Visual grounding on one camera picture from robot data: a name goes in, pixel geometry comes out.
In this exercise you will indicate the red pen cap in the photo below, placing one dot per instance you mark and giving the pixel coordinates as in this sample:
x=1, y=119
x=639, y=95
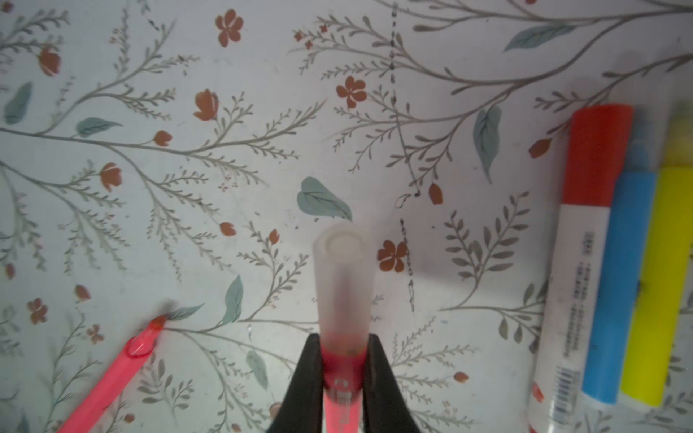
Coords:
x=597, y=144

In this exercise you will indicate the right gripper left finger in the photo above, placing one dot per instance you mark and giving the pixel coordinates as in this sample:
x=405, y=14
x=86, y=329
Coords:
x=302, y=408

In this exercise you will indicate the white marker pen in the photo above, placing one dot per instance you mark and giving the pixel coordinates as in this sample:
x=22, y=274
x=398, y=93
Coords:
x=570, y=305

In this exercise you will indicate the pink highlighter pen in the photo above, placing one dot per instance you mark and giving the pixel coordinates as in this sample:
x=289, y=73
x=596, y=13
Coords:
x=121, y=372
x=343, y=361

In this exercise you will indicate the blue highlighter pen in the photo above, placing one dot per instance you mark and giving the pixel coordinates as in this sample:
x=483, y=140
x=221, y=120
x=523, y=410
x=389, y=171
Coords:
x=619, y=281

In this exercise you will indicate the clear pen cap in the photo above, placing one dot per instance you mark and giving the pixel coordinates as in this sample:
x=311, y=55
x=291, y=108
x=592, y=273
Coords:
x=345, y=265

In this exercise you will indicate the yellow highlighter pen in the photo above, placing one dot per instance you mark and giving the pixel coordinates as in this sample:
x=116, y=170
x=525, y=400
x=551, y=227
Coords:
x=664, y=269

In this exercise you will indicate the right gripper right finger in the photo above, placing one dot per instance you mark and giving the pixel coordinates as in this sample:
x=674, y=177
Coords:
x=384, y=408

